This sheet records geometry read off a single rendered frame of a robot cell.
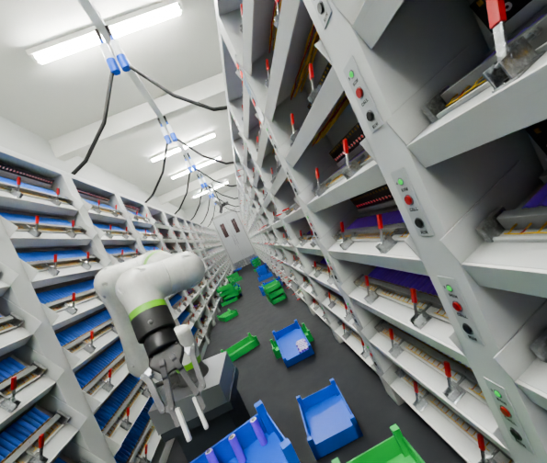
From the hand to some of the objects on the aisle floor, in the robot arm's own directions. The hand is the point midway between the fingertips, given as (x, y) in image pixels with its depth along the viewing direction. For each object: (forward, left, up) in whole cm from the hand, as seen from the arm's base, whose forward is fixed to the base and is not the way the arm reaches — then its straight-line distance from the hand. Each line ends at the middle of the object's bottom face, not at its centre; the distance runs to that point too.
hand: (192, 419), depth 62 cm
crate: (-34, +182, -64) cm, 196 cm away
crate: (+15, +134, -54) cm, 146 cm away
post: (+71, -13, -50) cm, 88 cm away
